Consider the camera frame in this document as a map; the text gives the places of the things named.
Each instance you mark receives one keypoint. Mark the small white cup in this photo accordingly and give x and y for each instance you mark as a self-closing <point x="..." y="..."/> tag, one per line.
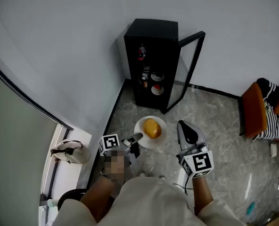
<point x="51" y="203"/>

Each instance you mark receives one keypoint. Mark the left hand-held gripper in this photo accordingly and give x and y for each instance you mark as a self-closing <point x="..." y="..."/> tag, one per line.
<point x="109" y="142"/>

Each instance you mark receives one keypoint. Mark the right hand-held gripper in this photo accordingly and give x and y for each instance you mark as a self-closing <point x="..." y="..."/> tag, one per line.
<point x="200" y="163"/>

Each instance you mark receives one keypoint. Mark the red food piece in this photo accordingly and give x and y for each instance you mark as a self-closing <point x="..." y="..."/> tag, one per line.
<point x="156" y="87"/>

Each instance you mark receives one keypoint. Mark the person's right forearm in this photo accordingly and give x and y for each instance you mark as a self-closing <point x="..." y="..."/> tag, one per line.
<point x="202" y="194"/>

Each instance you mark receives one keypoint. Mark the person's cream shirt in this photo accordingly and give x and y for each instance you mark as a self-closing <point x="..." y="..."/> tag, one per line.
<point x="149" y="204"/>

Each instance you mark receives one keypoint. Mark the black mini fridge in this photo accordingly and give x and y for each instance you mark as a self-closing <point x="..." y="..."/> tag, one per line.
<point x="151" y="32"/>

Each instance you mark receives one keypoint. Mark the small brown bottle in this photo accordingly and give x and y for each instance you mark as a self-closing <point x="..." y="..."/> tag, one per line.
<point x="145" y="82"/>

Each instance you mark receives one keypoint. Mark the black white striped garment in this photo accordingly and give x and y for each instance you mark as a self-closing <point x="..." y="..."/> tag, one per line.
<point x="275" y="123"/>

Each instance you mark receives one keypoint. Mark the person's left forearm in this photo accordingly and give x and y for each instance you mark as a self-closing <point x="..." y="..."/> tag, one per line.
<point x="97" y="194"/>

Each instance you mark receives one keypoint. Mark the dark cola bottle, red label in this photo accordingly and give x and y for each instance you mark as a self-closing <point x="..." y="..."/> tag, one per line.
<point x="141" y="53"/>

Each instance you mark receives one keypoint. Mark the orange armchair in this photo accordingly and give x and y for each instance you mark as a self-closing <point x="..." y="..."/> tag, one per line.
<point x="253" y="112"/>

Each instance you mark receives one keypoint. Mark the wooden board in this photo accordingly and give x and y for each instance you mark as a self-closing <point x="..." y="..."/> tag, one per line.
<point x="275" y="218"/>

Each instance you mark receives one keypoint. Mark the teal item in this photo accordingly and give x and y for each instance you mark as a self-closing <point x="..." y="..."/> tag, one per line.
<point x="250" y="208"/>

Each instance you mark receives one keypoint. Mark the white plate with red food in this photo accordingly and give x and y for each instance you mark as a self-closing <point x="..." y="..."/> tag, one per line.
<point x="157" y="92"/>

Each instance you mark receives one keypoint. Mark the beige shoulder bag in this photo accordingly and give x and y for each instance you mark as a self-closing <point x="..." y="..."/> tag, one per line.
<point x="71" y="152"/>

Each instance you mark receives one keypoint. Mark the blurry orange-brown object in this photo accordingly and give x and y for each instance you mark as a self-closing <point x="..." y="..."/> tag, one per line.
<point x="152" y="127"/>

